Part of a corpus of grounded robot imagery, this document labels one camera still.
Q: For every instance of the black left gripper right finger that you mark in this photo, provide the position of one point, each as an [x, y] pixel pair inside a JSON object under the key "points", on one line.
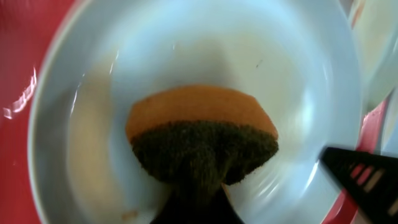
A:
{"points": [[370, 180]]}

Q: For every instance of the light blue plate back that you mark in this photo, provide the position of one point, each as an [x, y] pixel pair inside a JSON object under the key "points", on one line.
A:
{"points": [[374, 23]]}

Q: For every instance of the red plastic tray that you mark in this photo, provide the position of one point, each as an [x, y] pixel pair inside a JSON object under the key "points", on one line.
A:
{"points": [[15, 109]]}

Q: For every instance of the light blue plate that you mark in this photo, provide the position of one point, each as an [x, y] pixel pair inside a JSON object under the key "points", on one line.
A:
{"points": [[374, 23], [217, 56]]}

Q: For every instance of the orange green sponge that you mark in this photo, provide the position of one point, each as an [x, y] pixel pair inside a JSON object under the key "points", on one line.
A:
{"points": [[199, 137]]}

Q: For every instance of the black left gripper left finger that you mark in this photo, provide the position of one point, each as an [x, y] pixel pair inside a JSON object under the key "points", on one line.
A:
{"points": [[218, 211]]}

